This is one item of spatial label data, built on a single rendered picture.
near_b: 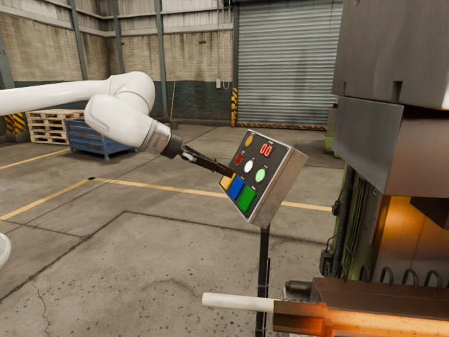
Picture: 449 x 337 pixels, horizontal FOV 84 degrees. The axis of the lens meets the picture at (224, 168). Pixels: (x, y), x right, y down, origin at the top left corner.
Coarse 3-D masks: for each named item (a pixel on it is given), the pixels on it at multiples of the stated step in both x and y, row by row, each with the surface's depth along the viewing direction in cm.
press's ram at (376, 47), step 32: (352, 0) 38; (384, 0) 28; (416, 0) 22; (448, 0) 19; (352, 32) 37; (384, 32) 28; (416, 32) 22; (448, 32) 19; (352, 64) 37; (384, 64) 28; (416, 64) 22; (448, 64) 18; (352, 96) 37; (384, 96) 27; (416, 96) 22; (448, 96) 19
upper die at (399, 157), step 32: (352, 128) 36; (384, 128) 27; (416, 128) 24; (448, 128) 24; (352, 160) 36; (384, 160) 27; (416, 160) 25; (448, 160) 25; (384, 192) 27; (416, 192) 26; (448, 192) 26
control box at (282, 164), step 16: (240, 144) 107; (256, 144) 95; (272, 144) 86; (256, 160) 91; (272, 160) 82; (288, 160) 78; (304, 160) 80; (240, 176) 96; (272, 176) 79; (288, 176) 79; (224, 192) 102; (256, 192) 83; (272, 192) 79; (240, 208) 87; (256, 208) 79; (272, 208) 81; (256, 224) 81
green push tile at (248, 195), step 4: (248, 188) 86; (244, 192) 88; (248, 192) 85; (252, 192) 83; (244, 196) 87; (248, 196) 84; (252, 196) 82; (240, 200) 88; (244, 200) 86; (248, 200) 83; (252, 200) 82; (240, 204) 87; (244, 204) 85; (248, 204) 83; (244, 208) 84; (248, 208) 82
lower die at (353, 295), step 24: (312, 288) 55; (336, 288) 52; (360, 288) 52; (384, 288) 52; (408, 288) 52; (432, 288) 52; (360, 312) 44; (384, 312) 44; (408, 312) 45; (432, 312) 45; (336, 336) 40; (360, 336) 40; (384, 336) 40
